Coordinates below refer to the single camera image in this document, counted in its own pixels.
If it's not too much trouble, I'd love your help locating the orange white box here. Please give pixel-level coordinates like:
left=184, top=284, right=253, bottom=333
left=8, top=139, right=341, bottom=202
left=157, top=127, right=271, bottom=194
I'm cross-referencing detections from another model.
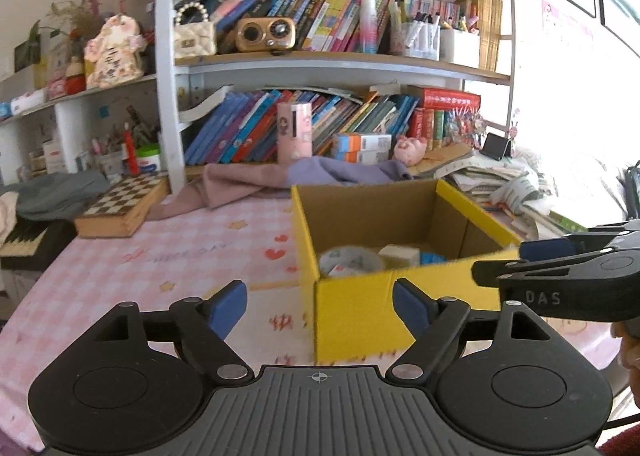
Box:
left=331, top=133, right=393, bottom=164

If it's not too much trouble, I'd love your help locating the row of colourful comic books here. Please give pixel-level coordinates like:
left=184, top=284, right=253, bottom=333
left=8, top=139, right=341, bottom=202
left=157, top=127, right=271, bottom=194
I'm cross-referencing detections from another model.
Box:
left=212, top=0, right=481, bottom=57

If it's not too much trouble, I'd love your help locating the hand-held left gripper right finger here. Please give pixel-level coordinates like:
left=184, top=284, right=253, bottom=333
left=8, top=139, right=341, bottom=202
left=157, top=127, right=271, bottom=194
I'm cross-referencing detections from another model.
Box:
left=390, top=279, right=566, bottom=382

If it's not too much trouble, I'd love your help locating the black electronic keyboard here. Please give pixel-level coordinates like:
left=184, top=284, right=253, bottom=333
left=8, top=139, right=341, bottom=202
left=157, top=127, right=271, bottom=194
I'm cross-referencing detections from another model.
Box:
left=0, top=219, right=78, bottom=273

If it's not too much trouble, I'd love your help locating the cream fluffy cloth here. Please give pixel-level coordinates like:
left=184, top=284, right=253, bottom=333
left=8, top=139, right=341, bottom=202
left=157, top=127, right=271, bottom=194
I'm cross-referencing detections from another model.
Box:
left=0, top=191, right=20, bottom=242

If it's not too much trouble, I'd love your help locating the gold retro radio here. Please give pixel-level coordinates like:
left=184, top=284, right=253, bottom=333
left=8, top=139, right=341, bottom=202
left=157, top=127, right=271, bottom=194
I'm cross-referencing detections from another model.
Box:
left=235, top=16, right=297, bottom=53

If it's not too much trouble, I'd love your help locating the yellow cardboard box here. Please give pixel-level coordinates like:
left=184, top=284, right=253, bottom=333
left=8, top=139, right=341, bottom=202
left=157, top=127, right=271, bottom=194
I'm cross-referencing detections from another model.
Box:
left=290, top=179, right=523, bottom=364

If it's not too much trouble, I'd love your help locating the red round jar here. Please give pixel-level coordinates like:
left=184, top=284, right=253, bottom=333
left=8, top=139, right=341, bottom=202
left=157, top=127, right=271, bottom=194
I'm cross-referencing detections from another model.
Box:
left=64, top=56, right=87, bottom=94

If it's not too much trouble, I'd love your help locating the dusty pink cloth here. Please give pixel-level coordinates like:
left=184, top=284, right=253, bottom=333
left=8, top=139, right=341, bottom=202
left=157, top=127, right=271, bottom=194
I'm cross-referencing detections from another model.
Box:
left=145, top=162, right=301, bottom=222

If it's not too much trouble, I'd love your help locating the yellow tape roll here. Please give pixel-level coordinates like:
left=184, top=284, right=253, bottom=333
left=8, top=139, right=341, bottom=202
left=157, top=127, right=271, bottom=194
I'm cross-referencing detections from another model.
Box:
left=319, top=245, right=386, bottom=278

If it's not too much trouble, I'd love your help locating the pink wall poster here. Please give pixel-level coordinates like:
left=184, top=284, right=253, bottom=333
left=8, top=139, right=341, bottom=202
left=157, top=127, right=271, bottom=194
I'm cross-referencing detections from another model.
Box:
left=540, top=0, right=596, bottom=42

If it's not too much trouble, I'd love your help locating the purple cloth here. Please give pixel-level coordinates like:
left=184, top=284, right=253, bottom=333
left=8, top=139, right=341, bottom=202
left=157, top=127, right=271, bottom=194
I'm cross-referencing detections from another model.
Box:
left=287, top=156, right=416, bottom=187

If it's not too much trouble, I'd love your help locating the red bottle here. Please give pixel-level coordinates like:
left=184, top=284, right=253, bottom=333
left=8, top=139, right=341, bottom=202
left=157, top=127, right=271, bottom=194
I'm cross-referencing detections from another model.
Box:
left=124, top=122, right=141, bottom=177

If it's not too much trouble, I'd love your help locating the dried flower bunch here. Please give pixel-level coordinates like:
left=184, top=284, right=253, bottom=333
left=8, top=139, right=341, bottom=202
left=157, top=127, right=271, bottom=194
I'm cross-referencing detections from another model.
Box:
left=47, top=0, right=106, bottom=40

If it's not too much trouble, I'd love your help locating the red boxed book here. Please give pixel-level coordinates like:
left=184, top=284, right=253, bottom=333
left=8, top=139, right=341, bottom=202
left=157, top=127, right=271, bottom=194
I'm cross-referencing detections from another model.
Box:
left=407, top=85, right=482, bottom=110

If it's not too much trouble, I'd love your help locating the wooden chessboard box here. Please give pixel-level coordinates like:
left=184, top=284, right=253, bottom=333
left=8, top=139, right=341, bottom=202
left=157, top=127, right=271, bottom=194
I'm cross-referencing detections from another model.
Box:
left=74, top=173, right=170, bottom=239

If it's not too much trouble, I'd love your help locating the pink floral figurine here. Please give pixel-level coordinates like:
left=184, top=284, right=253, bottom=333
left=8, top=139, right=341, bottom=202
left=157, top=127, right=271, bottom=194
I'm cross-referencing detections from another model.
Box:
left=84, top=14, right=146, bottom=90

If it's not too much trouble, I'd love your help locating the row of leaning picture books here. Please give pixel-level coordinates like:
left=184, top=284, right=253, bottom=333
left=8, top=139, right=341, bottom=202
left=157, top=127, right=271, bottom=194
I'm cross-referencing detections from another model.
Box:
left=182, top=86, right=483, bottom=164

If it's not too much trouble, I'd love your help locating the yellow-spined book set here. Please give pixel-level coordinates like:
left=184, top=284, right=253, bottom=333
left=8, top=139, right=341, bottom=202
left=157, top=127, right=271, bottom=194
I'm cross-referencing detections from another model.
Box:
left=477, top=0, right=503, bottom=72

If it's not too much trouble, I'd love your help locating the small pink pig plush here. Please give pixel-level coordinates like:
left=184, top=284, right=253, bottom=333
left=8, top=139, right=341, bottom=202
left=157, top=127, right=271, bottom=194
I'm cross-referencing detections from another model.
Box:
left=392, top=135, right=428, bottom=167

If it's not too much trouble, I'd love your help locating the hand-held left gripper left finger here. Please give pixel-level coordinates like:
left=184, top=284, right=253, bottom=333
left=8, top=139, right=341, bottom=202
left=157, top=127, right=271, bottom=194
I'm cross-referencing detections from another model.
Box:
left=87, top=280, right=253, bottom=383

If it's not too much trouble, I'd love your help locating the pink checked tablecloth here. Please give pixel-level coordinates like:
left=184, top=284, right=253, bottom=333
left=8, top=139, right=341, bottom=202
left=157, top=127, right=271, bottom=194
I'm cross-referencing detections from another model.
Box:
left=0, top=186, right=640, bottom=456

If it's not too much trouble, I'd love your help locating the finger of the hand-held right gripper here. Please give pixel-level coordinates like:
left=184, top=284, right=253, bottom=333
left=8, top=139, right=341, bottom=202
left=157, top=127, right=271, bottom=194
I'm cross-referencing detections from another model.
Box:
left=472, top=242, right=640, bottom=287
left=519, top=219, right=640, bottom=262

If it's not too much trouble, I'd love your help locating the black phone stand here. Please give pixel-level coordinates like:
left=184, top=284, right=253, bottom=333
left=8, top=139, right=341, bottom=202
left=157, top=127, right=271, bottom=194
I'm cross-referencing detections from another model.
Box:
left=481, top=133, right=512, bottom=161

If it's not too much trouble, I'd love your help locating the white jar with green lid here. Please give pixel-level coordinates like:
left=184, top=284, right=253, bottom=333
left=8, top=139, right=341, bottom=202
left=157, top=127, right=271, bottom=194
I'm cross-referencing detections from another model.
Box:
left=136, top=145, right=162, bottom=173

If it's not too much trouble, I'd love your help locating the grey cloth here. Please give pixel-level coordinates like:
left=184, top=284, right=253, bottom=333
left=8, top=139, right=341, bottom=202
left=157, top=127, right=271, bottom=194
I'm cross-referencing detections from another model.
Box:
left=0, top=170, right=112, bottom=222

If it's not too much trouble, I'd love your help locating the white bookshelf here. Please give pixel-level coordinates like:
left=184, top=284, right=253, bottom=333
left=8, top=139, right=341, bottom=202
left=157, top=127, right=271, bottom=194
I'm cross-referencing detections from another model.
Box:
left=0, top=0, right=516, bottom=192

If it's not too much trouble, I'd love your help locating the white pen holder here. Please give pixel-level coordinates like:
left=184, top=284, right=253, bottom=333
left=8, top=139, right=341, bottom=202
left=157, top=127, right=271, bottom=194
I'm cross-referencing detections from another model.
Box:
left=440, top=29, right=481, bottom=68

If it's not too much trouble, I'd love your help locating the black strap bag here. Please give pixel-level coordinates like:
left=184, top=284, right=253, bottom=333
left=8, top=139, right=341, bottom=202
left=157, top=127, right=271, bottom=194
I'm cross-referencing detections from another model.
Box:
left=620, top=161, right=640, bottom=227

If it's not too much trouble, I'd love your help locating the cream quilted pearl handbag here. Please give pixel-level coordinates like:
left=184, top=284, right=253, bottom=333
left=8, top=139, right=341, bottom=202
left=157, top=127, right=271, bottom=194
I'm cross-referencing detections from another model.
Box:
left=172, top=1, right=218, bottom=60

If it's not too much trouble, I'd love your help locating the pile of books and papers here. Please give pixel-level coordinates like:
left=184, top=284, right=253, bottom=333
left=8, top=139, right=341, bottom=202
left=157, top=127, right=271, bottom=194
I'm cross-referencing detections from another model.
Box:
left=415, top=146, right=591, bottom=242

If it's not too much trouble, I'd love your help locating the cream rectangular block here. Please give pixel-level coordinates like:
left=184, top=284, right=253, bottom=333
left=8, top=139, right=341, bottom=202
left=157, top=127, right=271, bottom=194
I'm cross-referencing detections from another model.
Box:
left=378, top=245, right=421, bottom=268

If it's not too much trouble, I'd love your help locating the dark red clothing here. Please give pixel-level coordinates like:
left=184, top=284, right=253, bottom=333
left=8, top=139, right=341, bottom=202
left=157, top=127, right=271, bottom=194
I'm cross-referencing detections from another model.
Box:
left=597, top=428, right=640, bottom=456

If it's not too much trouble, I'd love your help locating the tall pink carton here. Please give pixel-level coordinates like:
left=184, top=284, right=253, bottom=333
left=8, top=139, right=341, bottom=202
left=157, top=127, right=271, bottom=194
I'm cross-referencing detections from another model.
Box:
left=276, top=103, right=313, bottom=162

